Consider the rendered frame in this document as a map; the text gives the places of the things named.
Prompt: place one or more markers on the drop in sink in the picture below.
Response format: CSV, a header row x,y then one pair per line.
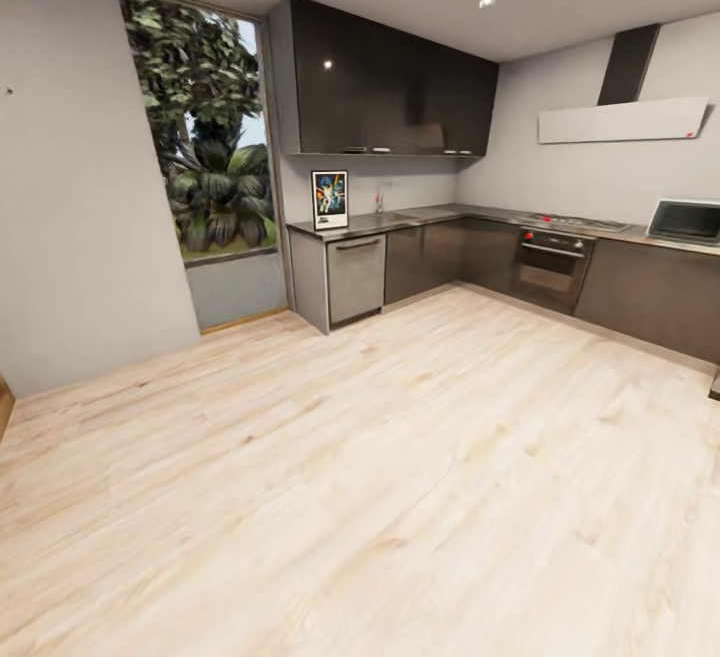
x,y
409,214

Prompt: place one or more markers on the dishwasher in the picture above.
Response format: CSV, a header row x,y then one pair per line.
x,y
355,277

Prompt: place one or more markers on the range hood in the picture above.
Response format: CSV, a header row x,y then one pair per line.
x,y
619,115

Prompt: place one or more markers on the fixed window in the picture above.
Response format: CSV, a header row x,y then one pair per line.
x,y
202,76

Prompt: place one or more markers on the oven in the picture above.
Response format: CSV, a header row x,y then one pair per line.
x,y
551,262

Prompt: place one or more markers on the burner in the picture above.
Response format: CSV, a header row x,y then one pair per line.
x,y
606,225

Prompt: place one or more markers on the poster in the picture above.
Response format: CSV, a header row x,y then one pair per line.
x,y
329,199

